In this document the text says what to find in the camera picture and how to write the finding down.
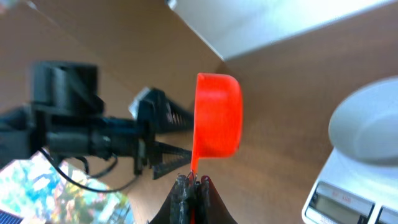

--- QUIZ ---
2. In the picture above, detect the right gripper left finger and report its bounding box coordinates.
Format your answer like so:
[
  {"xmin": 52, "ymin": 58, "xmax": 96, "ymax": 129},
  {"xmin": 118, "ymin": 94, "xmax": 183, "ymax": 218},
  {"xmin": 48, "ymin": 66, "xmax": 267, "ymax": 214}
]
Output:
[{"xmin": 149, "ymin": 175, "xmax": 195, "ymax": 224}]

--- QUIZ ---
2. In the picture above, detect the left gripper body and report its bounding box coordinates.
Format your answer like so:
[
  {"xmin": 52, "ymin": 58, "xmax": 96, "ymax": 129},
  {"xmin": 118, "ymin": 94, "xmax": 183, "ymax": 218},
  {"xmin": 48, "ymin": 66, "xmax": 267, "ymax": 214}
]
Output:
[{"xmin": 30, "ymin": 60, "xmax": 154, "ymax": 175}]

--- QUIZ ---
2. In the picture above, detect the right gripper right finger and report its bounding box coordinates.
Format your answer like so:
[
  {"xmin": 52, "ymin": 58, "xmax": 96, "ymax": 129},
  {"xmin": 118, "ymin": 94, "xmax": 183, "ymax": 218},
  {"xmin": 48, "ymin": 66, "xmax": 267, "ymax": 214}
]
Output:
[{"xmin": 195, "ymin": 175, "xmax": 237, "ymax": 224}]

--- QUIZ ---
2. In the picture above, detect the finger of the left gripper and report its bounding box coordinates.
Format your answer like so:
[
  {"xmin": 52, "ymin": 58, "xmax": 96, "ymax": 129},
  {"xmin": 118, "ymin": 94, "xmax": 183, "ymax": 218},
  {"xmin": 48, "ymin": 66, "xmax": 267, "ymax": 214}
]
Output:
[
  {"xmin": 146, "ymin": 88, "xmax": 193, "ymax": 134},
  {"xmin": 151, "ymin": 142, "xmax": 192, "ymax": 180}
]

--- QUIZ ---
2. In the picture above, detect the orange plastic measuring scoop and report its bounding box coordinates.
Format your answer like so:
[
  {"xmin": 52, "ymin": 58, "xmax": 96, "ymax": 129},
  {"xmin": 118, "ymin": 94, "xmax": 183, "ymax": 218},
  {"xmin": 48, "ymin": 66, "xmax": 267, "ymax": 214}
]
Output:
[{"xmin": 190, "ymin": 72, "xmax": 244, "ymax": 224}]

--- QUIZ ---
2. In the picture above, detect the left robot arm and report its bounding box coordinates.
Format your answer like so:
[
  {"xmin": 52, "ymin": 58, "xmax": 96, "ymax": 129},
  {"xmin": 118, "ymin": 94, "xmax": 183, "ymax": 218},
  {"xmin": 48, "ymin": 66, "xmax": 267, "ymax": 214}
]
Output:
[{"xmin": 1, "ymin": 60, "xmax": 194, "ymax": 179}]

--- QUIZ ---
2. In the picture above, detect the white digital kitchen scale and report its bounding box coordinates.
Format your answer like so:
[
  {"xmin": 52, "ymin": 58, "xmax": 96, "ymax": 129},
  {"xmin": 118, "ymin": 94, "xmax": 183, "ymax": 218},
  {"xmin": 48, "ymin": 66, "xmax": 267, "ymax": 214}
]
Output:
[{"xmin": 301, "ymin": 149, "xmax": 397, "ymax": 224}]

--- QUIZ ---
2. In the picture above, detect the colourful printed sheet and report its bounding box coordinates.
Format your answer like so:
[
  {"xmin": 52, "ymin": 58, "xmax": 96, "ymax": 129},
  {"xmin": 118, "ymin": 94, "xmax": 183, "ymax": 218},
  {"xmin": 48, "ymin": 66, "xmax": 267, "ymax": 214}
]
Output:
[{"xmin": 1, "ymin": 154, "xmax": 135, "ymax": 224}]

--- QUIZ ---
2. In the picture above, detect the white round bowl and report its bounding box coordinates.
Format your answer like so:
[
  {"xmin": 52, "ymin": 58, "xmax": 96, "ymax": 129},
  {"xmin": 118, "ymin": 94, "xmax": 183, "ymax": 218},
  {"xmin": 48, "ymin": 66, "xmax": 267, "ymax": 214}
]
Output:
[{"xmin": 328, "ymin": 76, "xmax": 397, "ymax": 166}]

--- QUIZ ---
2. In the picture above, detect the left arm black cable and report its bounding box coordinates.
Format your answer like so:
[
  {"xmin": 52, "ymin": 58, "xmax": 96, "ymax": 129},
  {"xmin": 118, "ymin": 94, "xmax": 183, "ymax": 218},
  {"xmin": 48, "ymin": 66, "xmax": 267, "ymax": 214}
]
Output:
[{"xmin": 37, "ymin": 147, "xmax": 139, "ymax": 194}]

